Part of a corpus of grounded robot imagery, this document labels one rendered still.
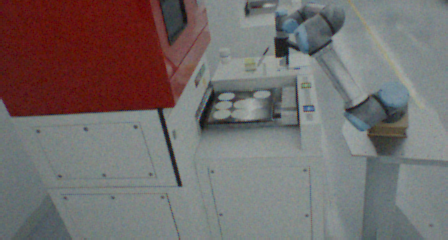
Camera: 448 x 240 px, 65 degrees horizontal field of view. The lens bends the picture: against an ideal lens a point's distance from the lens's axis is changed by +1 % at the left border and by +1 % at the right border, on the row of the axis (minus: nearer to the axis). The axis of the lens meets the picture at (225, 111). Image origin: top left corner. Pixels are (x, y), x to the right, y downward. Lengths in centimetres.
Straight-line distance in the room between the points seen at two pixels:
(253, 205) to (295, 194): 23
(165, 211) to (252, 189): 45
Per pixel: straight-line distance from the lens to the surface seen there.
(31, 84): 162
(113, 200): 182
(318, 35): 154
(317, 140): 172
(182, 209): 173
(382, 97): 161
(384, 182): 201
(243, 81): 218
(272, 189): 183
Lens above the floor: 185
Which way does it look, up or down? 29 degrees down
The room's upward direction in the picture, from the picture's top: 9 degrees counter-clockwise
